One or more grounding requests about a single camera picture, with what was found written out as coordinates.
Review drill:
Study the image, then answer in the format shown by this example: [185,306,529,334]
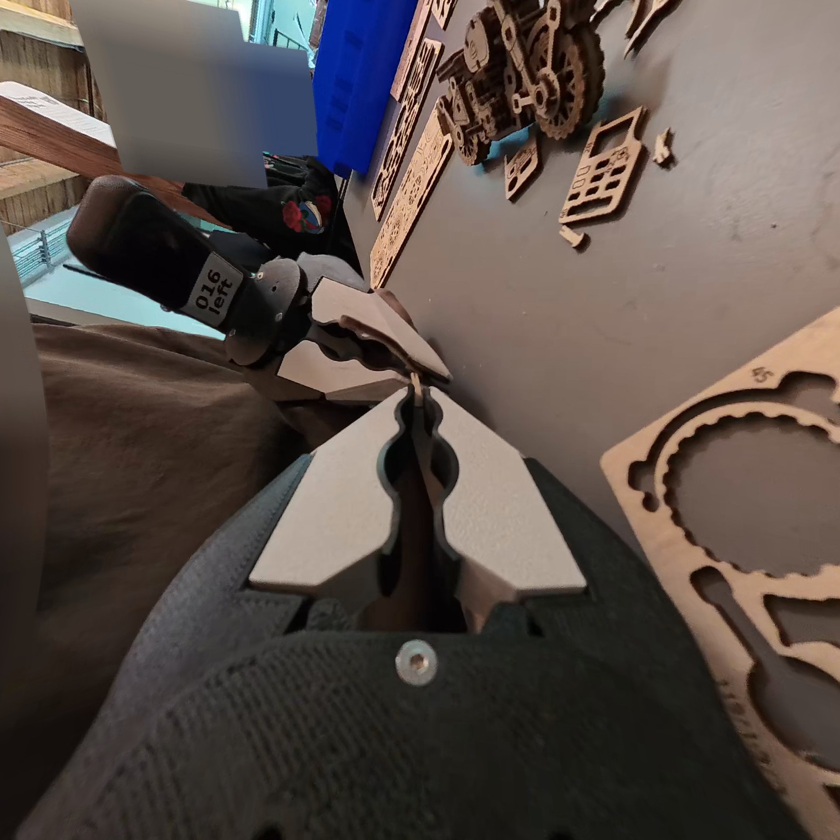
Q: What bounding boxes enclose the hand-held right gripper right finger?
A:
[420,386,587,634]

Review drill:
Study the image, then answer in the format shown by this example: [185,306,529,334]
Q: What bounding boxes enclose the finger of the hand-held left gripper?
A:
[262,338,414,404]
[307,276,455,383]

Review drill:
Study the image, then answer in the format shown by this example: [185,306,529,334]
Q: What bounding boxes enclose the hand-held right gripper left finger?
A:
[248,386,416,627]

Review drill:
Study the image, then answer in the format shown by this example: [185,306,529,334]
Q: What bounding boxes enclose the grey desk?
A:
[338,0,840,840]

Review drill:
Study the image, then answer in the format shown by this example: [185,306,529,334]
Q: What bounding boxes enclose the person's left hand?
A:
[375,290,417,329]

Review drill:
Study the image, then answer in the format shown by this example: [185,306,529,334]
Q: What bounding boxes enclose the wooden sheet with fine parts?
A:
[369,98,455,290]

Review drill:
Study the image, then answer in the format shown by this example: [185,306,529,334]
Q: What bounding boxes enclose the white metal railing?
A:
[13,223,70,284]

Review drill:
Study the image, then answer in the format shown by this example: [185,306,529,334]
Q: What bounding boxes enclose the black cloth with red print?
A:
[182,156,349,263]

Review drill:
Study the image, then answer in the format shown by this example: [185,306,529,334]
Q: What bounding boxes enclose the person's brown trousers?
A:
[29,322,408,756]

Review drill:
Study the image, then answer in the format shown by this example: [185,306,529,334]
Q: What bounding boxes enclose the blue plastic bin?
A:
[311,0,421,177]

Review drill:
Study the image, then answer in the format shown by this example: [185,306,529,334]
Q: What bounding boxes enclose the wooden sheet with large cutouts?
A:
[371,38,444,221]

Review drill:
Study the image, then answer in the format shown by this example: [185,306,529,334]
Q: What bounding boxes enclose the wooden sheet with gear cutouts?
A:
[600,305,840,840]

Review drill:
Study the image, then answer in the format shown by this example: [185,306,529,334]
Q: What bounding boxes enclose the wooden model motorcycle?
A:
[436,0,608,166]

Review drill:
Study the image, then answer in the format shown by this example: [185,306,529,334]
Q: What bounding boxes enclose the small wooden puzzle frame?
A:
[504,136,543,202]

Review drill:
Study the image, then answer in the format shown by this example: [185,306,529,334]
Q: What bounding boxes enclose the phone-shaped wooden puzzle frame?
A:
[558,105,648,227]

